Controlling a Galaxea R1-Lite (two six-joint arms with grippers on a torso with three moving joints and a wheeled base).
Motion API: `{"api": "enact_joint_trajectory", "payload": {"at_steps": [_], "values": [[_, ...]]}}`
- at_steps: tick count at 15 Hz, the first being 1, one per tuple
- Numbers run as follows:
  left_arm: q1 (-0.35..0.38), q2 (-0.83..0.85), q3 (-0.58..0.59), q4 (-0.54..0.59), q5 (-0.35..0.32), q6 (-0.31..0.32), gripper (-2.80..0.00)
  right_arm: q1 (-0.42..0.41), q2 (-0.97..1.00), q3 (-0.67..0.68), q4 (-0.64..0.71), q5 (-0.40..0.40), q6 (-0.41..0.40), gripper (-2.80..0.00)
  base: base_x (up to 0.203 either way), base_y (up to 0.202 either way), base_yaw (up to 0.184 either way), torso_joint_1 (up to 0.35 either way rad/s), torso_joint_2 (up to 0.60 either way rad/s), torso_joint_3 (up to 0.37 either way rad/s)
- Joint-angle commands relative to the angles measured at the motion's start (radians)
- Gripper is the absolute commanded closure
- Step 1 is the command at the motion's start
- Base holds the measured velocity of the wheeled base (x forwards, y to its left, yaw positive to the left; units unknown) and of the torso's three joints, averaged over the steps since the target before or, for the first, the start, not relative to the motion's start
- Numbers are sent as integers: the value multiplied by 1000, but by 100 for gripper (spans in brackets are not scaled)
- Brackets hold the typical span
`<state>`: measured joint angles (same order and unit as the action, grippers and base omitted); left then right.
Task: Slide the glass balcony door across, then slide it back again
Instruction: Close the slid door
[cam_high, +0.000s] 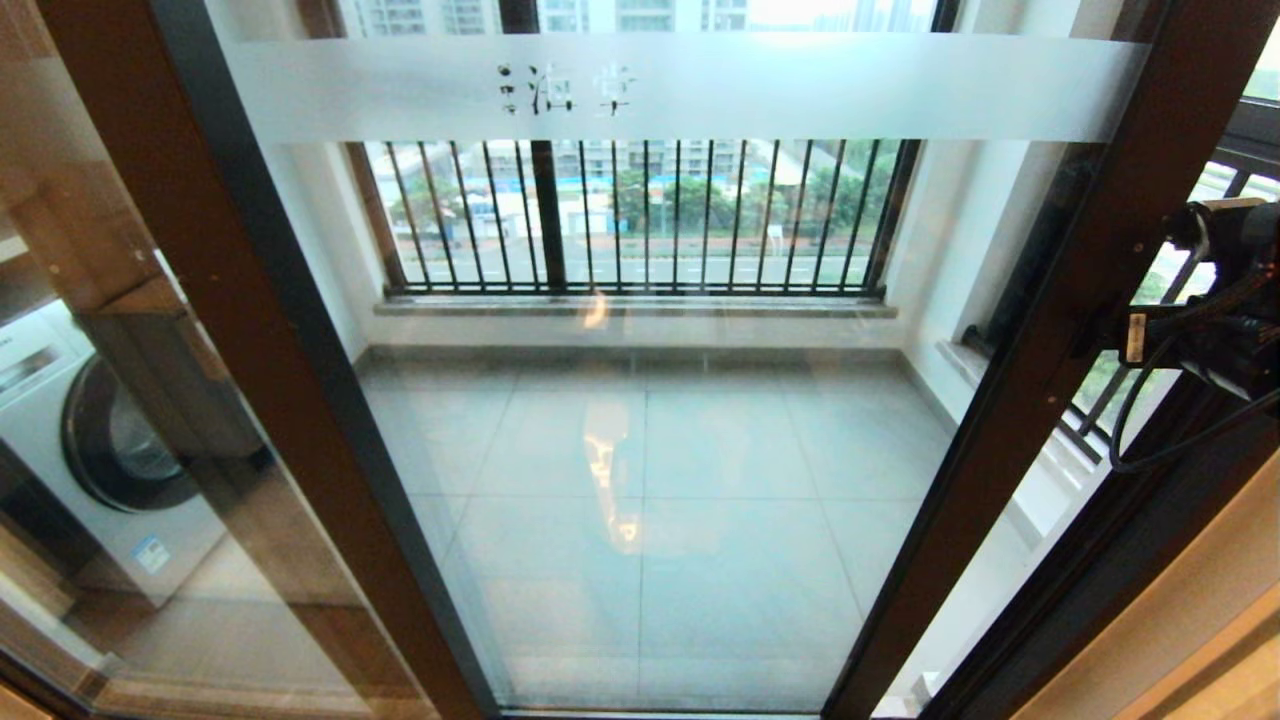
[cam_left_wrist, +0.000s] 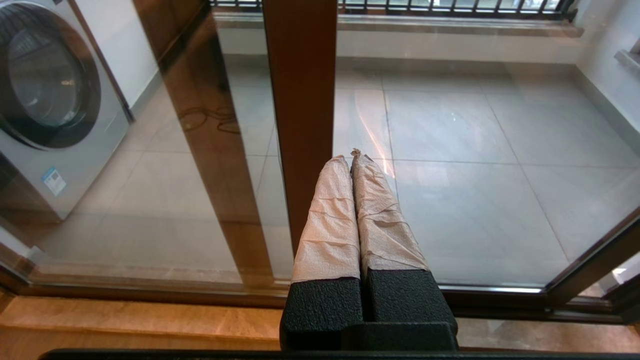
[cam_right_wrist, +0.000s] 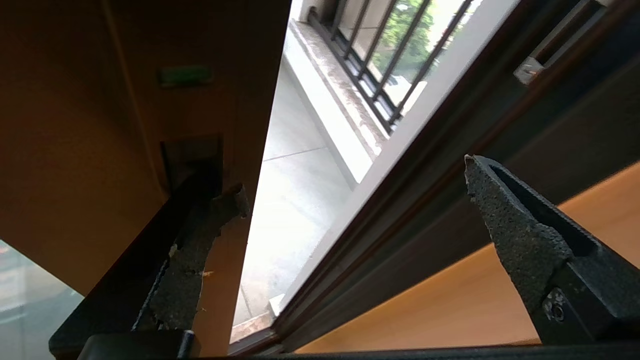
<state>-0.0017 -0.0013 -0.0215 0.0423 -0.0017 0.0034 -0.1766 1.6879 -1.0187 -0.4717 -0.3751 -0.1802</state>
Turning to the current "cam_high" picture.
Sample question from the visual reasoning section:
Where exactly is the brown sliding door with lock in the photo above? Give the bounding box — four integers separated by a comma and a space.
0, 0, 1280, 720

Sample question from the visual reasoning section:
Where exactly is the short black window railing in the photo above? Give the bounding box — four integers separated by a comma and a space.
960, 140, 1280, 466

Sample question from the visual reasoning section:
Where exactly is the short grey stone window sill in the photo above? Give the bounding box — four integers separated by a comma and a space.
935, 338, 1101, 501

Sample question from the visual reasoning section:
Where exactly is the long black window railing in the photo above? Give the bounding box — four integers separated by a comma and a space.
345, 135, 926, 299

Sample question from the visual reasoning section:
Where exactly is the long grey stone window sill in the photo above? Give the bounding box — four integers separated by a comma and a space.
372, 292, 899, 319

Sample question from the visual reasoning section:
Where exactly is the brown glass door without lock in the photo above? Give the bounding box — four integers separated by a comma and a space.
0, 0, 501, 720

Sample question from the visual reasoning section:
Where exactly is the silver front-load washing machine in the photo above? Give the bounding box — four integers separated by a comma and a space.
0, 250, 276, 611

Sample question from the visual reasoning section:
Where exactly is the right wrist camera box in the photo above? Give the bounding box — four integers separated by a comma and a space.
1165, 200, 1241, 263

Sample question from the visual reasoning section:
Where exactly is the black cable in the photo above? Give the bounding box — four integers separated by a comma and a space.
1108, 270, 1280, 475

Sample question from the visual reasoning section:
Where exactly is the narrow dark window frame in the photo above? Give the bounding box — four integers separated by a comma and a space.
985, 95, 1280, 346

